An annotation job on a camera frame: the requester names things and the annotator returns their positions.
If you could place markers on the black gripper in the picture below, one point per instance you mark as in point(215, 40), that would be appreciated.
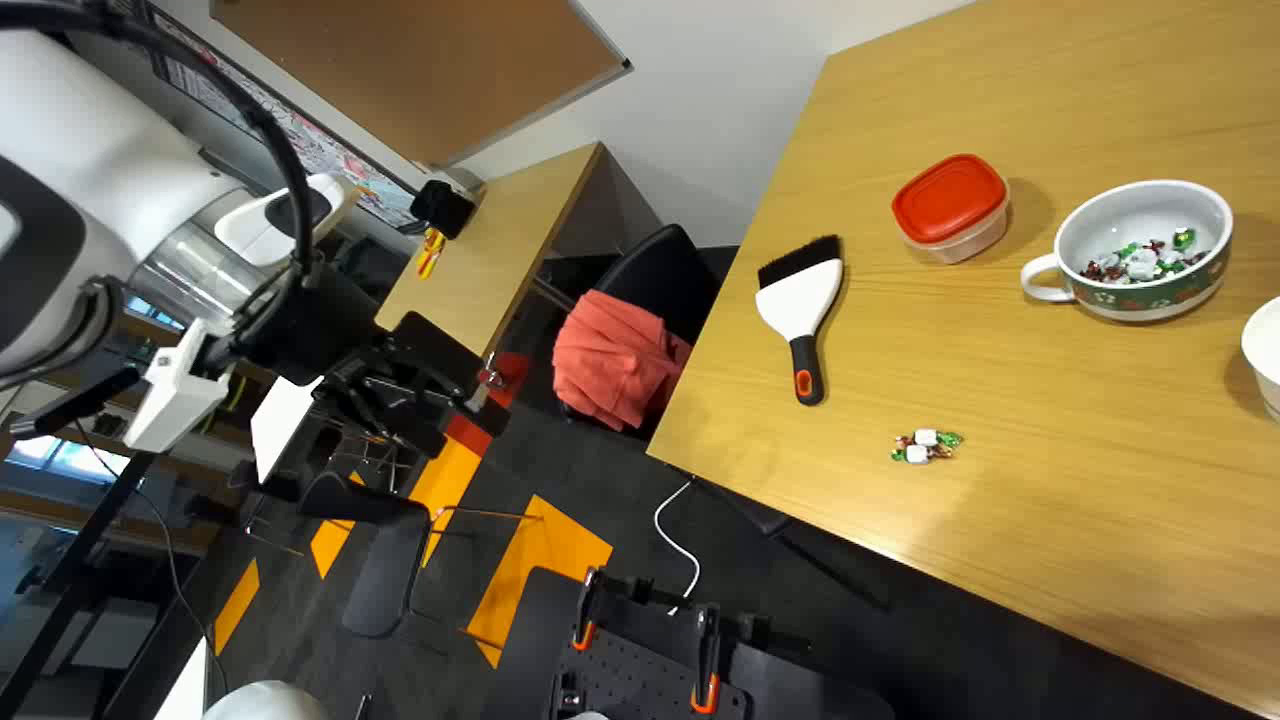
point(315, 327)

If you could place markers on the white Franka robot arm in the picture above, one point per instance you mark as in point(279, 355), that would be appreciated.
point(82, 162)

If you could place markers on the plain white cup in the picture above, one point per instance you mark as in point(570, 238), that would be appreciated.
point(1267, 355)

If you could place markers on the yellow tag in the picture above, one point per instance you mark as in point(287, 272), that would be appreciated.
point(431, 254)

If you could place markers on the black device on desk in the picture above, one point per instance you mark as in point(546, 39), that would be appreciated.
point(443, 205)

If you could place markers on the wooden side desk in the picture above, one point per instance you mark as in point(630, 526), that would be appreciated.
point(492, 254)

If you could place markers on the coral pink cloth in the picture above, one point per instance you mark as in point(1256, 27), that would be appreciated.
point(614, 362)

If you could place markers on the black tripod stand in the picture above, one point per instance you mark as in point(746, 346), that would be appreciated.
point(65, 562)

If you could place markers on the black office chair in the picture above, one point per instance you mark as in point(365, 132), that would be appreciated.
point(660, 272)

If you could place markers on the small wrapped candy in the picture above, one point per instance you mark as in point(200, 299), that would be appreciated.
point(925, 437)
point(913, 453)

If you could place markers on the red-lid plastic container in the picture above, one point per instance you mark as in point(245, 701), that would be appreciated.
point(948, 201)

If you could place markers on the pile of wrapped candies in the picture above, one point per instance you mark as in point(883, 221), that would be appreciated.
point(1140, 256)

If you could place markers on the white plastic bracket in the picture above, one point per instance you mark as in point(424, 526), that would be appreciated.
point(283, 421)
point(175, 385)

